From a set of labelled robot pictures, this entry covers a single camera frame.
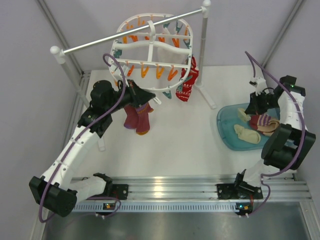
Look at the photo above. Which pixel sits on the red patterned sock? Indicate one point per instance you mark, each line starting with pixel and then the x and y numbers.
pixel 184 90

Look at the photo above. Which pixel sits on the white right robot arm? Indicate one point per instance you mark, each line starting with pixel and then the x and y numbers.
pixel 278 114

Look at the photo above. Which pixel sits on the teal plastic basin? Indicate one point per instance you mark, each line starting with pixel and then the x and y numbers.
pixel 226 118

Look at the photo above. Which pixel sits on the cream sock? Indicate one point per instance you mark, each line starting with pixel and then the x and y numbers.
pixel 242 115
pixel 247 135

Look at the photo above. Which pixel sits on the white round clip hanger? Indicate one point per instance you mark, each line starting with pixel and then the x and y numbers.
pixel 159 57

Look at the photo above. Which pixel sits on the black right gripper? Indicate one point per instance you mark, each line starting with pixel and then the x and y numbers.
pixel 254 107

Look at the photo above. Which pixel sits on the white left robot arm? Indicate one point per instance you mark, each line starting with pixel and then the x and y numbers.
pixel 54 190

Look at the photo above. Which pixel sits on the aluminium rail base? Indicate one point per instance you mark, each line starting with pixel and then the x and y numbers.
pixel 194 194

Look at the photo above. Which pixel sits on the maroon sock pair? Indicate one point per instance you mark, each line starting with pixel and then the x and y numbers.
pixel 138 118

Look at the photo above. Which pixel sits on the striped pink purple sock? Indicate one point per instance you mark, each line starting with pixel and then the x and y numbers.
pixel 264 124

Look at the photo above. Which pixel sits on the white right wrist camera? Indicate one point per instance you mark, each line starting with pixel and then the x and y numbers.
pixel 258 82

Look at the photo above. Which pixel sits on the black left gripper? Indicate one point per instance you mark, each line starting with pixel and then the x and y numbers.
pixel 138 96

